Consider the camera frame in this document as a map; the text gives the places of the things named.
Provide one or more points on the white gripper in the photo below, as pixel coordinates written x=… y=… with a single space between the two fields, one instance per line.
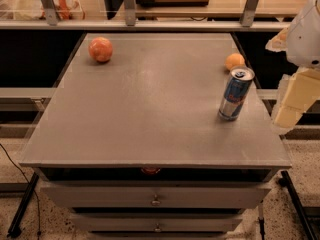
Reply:
x=305 y=39

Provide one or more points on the blue silver Red Bull can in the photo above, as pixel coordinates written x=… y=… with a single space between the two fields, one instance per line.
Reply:
x=237 y=88

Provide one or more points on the small orange fruit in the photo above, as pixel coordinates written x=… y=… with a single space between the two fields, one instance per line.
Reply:
x=234 y=60

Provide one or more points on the grey drawer cabinet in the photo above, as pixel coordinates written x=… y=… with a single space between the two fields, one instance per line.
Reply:
x=155 y=104

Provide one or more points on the red object in drawer gap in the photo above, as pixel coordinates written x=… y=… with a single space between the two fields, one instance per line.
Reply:
x=150 y=171

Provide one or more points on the large orange fruit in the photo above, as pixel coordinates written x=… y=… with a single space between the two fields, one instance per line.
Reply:
x=100 y=49

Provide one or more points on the upper drawer knob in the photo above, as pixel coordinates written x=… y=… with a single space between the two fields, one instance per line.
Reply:
x=155 y=201

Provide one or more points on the drawer knob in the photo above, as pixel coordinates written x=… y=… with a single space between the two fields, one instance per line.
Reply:
x=157 y=228
x=155 y=201

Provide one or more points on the lower drawer knob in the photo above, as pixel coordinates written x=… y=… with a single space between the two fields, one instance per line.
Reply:
x=157 y=228

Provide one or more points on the orange white plastic bag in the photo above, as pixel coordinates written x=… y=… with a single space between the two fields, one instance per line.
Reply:
x=66 y=10

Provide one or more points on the right metal shelf bracket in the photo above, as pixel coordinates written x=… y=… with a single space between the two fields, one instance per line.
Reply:
x=247 y=17

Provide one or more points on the metal shelf bracket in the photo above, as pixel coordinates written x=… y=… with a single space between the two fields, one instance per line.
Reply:
x=50 y=12
x=247 y=17
x=130 y=14

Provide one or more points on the black right floor rail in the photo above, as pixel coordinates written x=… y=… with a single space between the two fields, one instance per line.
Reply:
x=309 y=216

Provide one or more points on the black floor rail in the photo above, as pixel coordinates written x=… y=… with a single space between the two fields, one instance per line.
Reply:
x=309 y=216
x=14 y=230

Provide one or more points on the middle metal shelf bracket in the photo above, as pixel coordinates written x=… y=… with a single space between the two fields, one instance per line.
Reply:
x=130 y=14

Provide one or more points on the left metal shelf bracket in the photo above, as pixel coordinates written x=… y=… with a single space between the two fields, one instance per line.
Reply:
x=50 y=12

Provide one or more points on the black left floor rail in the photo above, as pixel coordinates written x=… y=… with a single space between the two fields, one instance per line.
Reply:
x=14 y=230

